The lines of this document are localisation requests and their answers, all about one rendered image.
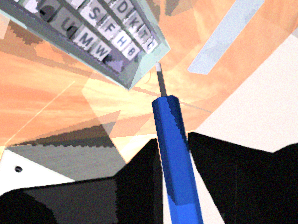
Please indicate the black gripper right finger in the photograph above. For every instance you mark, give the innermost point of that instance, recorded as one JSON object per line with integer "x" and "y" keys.
{"x": 248, "y": 185}

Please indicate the white keyboard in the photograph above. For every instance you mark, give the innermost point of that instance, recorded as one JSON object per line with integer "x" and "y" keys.
{"x": 120, "y": 39}

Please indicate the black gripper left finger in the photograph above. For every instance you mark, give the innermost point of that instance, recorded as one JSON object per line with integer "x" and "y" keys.
{"x": 134, "y": 195}

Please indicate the blue stylus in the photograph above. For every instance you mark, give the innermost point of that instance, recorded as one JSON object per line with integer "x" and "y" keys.
{"x": 183, "y": 200}

